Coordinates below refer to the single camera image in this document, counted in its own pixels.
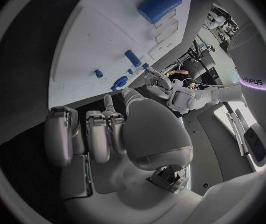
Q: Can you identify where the white cable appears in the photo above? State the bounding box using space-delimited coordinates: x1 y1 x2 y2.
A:
181 78 225 89

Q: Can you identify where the long blue peg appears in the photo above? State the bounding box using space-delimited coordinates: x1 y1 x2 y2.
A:
124 49 142 68

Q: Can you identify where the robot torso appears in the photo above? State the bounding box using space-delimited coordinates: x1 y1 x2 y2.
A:
226 19 266 135

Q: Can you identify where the white task board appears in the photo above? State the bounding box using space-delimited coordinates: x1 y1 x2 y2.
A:
47 0 194 107

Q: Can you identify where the person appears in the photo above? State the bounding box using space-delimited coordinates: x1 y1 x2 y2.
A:
204 6 228 29

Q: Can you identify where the blue gear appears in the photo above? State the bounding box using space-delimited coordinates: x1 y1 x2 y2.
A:
110 75 129 92

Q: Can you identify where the large blue cylinder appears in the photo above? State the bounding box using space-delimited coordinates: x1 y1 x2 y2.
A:
136 0 183 25

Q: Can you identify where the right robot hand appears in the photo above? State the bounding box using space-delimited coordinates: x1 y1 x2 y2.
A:
44 87 204 224

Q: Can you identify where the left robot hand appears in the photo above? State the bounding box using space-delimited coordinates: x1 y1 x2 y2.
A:
143 67 174 100

